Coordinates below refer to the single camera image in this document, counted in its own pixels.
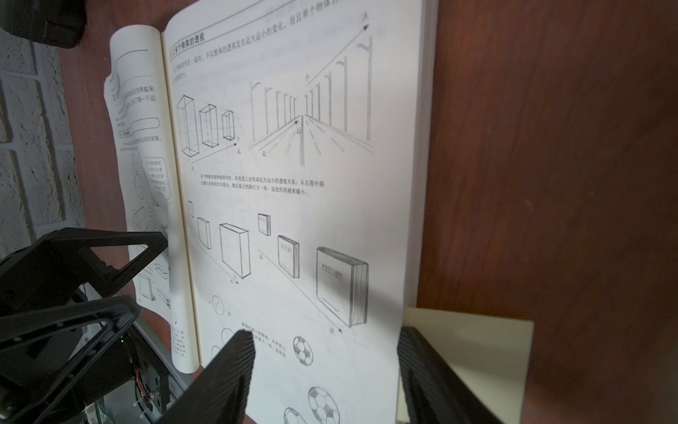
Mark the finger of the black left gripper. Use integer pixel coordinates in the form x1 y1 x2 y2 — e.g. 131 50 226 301
1 297 141 419
1 227 168 313

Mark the yellow sticky note lower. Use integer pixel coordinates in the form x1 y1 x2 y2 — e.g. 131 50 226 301
404 307 534 423

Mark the drawing instruction book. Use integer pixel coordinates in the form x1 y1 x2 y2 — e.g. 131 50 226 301
104 0 438 423

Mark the black plastic tool case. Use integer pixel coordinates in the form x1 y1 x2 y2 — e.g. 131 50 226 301
1 0 87 49

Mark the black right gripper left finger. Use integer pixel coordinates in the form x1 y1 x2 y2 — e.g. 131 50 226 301
159 330 256 424

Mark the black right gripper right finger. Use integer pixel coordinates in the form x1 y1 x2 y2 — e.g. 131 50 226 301
397 326 500 423

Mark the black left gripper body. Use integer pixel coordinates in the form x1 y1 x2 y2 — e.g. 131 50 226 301
81 325 172 423

